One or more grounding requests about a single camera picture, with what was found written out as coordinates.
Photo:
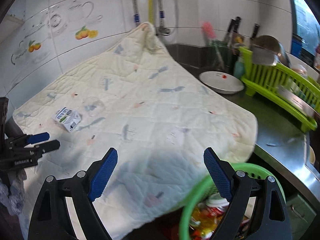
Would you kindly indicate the green cabinet doors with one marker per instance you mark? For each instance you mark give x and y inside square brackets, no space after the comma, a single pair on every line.
[301,215]

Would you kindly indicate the green utensil holder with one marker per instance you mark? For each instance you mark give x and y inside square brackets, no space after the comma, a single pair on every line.
[222,55]

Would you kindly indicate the cleaver with wooden handle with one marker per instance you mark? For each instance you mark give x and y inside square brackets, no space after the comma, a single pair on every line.
[297,102]

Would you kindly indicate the white ceramic bowl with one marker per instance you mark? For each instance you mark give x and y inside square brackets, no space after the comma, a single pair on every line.
[222,83]

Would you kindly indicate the green dish rack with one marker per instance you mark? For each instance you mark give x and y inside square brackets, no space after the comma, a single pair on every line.
[297,95]

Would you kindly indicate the blue container on sill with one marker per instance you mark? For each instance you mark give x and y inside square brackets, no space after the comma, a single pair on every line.
[296,45]

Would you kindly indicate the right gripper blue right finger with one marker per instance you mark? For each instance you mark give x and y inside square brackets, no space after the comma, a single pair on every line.
[269,220]

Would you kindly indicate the pink brush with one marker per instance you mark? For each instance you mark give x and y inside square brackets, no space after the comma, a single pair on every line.
[208,30]

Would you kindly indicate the red soda can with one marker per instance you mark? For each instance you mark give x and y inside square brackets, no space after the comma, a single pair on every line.
[214,210]

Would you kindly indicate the green plastic waste basket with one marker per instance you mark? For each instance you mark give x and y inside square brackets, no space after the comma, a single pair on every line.
[206,187]

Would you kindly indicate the small milk carton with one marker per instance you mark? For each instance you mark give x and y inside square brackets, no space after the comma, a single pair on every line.
[67,118]

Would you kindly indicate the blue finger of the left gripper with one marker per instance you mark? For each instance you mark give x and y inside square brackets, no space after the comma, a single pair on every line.
[38,138]

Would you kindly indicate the white quilted cloth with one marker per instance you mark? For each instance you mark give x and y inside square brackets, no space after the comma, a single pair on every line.
[137,99]

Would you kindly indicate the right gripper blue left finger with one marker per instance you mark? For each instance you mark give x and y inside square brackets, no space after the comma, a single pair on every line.
[50,218]

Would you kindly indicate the left gloved hand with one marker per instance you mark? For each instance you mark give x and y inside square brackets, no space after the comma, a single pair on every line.
[12,191]

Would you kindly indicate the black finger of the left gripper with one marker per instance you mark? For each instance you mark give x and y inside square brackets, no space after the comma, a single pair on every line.
[47,146]

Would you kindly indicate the steel sink basin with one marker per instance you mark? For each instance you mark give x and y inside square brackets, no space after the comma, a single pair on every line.
[309,157]

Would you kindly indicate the red cup with clear lid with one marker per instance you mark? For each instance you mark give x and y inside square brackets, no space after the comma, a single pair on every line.
[215,200]

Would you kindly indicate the steel pot in rack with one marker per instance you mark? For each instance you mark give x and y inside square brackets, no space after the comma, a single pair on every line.
[268,51]

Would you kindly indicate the yellow plastic bag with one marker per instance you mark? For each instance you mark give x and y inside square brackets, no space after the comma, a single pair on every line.
[201,224]

